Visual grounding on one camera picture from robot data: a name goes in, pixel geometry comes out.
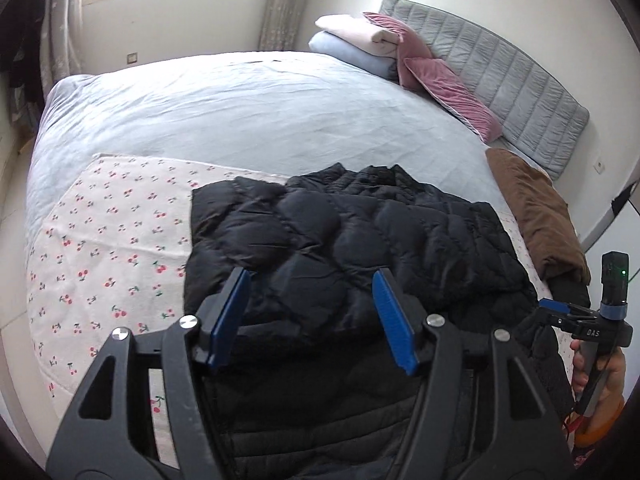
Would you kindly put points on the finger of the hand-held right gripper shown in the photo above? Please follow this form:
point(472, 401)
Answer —
point(550, 305)

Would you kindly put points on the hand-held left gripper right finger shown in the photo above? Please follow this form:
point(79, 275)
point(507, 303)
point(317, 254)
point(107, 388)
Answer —
point(395, 320)

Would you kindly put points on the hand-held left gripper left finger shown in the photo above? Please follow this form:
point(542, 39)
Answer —
point(230, 320)

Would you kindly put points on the black quilted puffer jacket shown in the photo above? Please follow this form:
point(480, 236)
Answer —
point(350, 240)

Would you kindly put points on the person's right forearm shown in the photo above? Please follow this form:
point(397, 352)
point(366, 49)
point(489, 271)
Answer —
point(600, 425)

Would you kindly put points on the hanging dark clothes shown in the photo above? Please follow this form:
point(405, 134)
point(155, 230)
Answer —
point(25, 60)

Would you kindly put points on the person's right hand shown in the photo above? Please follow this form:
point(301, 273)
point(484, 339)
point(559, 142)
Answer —
point(614, 375)

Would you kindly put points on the brown garment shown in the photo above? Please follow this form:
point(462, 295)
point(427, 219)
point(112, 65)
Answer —
point(540, 210)

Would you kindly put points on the cherry print blanket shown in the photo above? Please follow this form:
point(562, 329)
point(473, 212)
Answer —
point(100, 240)

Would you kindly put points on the light blue duvet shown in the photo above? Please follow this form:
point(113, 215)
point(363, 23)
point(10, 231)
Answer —
point(250, 110)

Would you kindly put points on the grey padded headboard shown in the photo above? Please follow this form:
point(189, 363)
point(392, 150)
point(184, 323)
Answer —
point(510, 85)

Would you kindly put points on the long pink velvet pillow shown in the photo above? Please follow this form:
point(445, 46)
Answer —
point(455, 95)

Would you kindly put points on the light blue pillow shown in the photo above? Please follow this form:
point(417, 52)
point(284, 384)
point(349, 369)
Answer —
point(345, 55)

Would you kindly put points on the square pink velvet pillow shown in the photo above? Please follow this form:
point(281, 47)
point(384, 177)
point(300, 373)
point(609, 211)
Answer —
point(395, 30)

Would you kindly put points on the white folded blanket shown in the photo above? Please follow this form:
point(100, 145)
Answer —
point(350, 30)

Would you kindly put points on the patterned curtain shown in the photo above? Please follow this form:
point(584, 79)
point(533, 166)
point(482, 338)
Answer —
point(62, 25)
point(285, 5)

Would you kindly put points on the wall socket with plug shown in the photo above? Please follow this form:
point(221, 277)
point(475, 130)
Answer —
point(621, 199)

